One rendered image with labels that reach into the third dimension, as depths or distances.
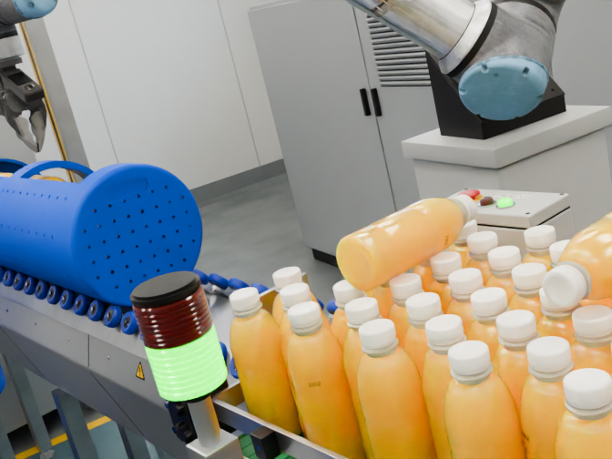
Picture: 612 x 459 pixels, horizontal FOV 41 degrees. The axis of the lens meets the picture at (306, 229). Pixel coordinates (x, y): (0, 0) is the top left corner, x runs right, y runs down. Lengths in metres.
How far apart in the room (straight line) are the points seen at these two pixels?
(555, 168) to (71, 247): 0.97
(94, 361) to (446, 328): 1.03
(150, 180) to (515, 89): 0.71
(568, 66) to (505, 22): 1.28
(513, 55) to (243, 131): 5.53
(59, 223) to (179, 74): 5.12
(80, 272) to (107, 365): 0.21
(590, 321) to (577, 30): 2.03
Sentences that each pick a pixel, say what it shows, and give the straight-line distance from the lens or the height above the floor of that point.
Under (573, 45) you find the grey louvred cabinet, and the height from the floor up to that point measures 1.11.
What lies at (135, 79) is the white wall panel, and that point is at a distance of 6.60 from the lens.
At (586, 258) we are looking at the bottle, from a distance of 0.83.
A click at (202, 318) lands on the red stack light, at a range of 0.73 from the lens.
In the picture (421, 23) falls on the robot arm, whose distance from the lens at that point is 1.48.
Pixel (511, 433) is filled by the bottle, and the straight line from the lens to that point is 0.83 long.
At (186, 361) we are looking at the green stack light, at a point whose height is 1.20.
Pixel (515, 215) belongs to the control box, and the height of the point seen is 1.10.
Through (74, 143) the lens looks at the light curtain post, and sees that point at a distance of 2.69.
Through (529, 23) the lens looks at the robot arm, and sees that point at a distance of 1.55.
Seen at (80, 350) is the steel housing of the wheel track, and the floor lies 0.87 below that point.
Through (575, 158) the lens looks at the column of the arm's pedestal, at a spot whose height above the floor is 1.02.
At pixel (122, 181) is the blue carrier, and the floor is 1.21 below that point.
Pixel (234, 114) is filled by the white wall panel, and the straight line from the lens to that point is 6.87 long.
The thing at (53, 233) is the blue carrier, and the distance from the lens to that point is 1.67.
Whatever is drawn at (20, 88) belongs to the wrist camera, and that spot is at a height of 1.41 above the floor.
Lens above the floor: 1.47
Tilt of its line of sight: 16 degrees down
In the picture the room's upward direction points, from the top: 14 degrees counter-clockwise
